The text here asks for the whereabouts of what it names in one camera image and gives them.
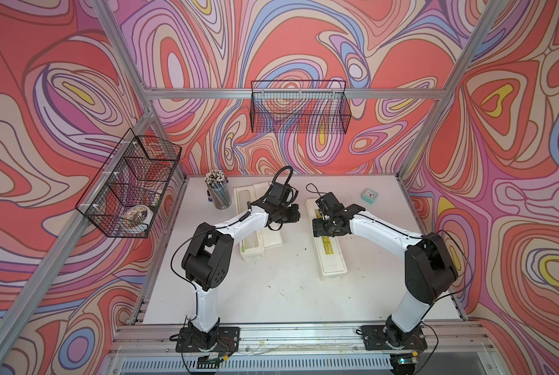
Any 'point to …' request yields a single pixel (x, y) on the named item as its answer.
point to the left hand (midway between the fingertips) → (303, 215)
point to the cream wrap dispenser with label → (253, 247)
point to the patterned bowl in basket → (138, 217)
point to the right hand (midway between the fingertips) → (324, 234)
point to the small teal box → (369, 196)
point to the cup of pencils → (216, 182)
